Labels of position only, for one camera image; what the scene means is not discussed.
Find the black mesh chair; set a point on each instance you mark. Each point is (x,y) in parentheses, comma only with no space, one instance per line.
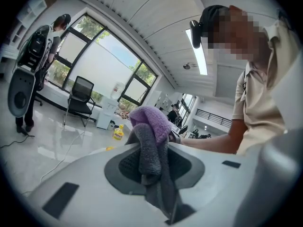
(81,96)

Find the person's right forearm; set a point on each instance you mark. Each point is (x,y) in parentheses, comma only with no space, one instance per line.
(213,142)

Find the person's head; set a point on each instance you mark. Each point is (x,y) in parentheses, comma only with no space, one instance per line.
(236,37)

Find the ceiling strip light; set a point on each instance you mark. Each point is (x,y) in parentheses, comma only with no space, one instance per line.
(200,55)

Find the white water dispenser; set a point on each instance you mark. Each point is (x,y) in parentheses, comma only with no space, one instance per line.
(106,112)

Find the person's beige shirt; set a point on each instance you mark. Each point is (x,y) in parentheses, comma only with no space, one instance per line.
(260,103)

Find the purple cloth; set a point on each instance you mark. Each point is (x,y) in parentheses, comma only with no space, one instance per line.
(151,119)

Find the round ceiling lamp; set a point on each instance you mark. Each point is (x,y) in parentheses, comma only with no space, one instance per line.
(187,66)

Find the white pod with black hole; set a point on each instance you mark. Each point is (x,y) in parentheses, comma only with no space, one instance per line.
(21,91)

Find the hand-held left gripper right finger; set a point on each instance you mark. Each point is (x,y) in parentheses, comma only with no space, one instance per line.
(217,185)

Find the grey shell backpack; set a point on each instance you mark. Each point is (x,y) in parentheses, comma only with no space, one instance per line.
(35,46)

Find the clear dispenser water jug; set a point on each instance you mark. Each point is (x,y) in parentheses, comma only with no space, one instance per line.
(118,91)

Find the white desk with shelves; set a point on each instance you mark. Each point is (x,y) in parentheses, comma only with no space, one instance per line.
(30,11)

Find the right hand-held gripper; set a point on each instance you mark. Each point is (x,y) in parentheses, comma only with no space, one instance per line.
(175,137)

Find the yellow drink bottle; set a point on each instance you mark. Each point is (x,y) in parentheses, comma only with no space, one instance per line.
(118,132)

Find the black railing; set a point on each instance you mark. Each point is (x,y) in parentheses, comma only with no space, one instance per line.
(213,117)

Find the white locker cabinet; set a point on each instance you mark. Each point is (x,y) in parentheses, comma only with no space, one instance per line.
(163,100)

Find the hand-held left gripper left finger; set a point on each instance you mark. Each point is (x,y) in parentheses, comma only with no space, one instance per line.
(82,197)

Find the black framed window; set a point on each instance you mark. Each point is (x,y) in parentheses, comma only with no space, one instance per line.
(106,63)

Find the black head camera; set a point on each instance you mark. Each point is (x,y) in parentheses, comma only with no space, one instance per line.
(196,34)

